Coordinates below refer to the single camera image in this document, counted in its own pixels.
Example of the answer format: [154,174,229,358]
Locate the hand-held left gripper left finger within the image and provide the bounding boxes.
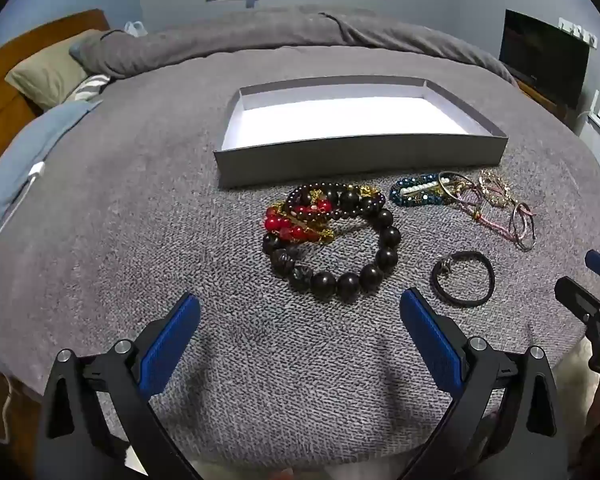
[36,292,203,480]

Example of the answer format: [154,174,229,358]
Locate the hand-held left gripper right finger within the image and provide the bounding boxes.
[395,287,568,480]

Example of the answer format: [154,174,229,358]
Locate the thin silver double bangle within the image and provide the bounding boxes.
[509,201,538,252]

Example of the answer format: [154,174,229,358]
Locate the black leather bracelet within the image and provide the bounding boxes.
[430,251,496,307]

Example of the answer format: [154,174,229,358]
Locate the large dark bead bracelet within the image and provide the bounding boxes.
[261,187,402,303]

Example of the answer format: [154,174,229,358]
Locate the pink cord bracelet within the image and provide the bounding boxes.
[452,185,526,241]

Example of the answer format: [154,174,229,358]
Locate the gold ring bracelet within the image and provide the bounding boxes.
[477,169,518,208]

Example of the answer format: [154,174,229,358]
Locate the blue green bead bracelet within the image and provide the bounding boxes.
[390,174,453,207]

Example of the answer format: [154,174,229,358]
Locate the white pearl hair clip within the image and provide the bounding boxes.
[401,184,443,200]

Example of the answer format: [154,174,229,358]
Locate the red bead gold bracelet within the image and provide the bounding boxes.
[264,199,336,246]

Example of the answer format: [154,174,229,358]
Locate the small dark bead bracelet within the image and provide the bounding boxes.
[286,182,387,221]

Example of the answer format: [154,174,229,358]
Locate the grey blanket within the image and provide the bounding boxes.
[0,5,600,466]

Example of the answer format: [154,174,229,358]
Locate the wooden television stand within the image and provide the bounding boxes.
[517,80,568,121]

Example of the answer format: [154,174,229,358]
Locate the black television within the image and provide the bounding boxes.
[499,9,591,110]

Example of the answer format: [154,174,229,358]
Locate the light blue sheet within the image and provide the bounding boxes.
[0,97,103,261]

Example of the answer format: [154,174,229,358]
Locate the striped pillow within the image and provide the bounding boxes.
[62,74,112,103]

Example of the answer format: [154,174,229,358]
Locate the wooden headboard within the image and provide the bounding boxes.
[0,8,111,181]

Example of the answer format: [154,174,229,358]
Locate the olive pillow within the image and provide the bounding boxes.
[5,29,103,111]

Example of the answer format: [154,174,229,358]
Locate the white charger with cable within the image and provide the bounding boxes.
[0,161,47,443]

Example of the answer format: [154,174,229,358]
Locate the white wall sockets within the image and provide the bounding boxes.
[559,17,598,46]

